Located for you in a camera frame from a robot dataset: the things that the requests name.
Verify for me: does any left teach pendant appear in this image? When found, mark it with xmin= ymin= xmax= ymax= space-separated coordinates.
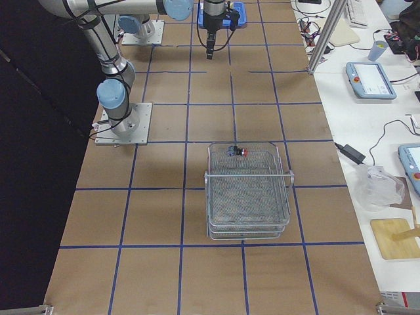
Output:
xmin=345 ymin=62 xmax=397 ymax=100

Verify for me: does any black power adapter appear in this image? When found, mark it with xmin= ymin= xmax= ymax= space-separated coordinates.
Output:
xmin=334 ymin=142 xmax=366 ymax=165

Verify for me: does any aluminium profile post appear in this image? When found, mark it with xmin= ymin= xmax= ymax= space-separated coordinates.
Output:
xmin=307 ymin=0 xmax=347 ymax=75

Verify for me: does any clear plastic bag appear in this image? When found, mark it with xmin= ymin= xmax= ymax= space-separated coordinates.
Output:
xmin=354 ymin=165 xmax=406 ymax=211

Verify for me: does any white keyboard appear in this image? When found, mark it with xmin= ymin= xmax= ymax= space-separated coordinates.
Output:
xmin=345 ymin=0 xmax=368 ymax=28

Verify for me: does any red emergency stop button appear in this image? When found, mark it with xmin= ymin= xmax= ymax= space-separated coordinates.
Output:
xmin=226 ymin=146 xmax=248 ymax=158

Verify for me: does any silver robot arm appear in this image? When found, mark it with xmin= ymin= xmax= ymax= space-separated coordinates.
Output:
xmin=118 ymin=1 xmax=240 ymax=60
xmin=39 ymin=1 xmax=194 ymax=137

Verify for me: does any wooden board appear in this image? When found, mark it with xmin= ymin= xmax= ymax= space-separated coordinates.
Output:
xmin=370 ymin=218 xmax=419 ymax=260

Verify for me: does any metal wire mesh shelf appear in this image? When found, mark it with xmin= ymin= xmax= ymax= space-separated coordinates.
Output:
xmin=204 ymin=142 xmax=294 ymax=240

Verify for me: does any blue plastic cup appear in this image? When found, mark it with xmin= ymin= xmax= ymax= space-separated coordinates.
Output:
xmin=367 ymin=40 xmax=389 ymax=62

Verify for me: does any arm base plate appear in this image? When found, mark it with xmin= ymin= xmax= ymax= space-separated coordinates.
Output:
xmin=121 ymin=20 xmax=164 ymax=46
xmin=94 ymin=102 xmax=152 ymax=145

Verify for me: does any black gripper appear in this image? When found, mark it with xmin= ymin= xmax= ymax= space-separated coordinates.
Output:
xmin=203 ymin=12 xmax=224 ymax=60

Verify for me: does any blue plastic tray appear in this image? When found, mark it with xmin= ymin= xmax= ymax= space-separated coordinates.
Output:
xmin=198 ymin=1 xmax=247 ymax=31

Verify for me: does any right teach pendant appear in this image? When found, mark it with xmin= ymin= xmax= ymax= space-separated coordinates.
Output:
xmin=398 ymin=143 xmax=420 ymax=196

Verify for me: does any teach pendant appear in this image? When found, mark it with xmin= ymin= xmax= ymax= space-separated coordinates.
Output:
xmin=345 ymin=62 xmax=397 ymax=100
xmin=398 ymin=143 xmax=420 ymax=196

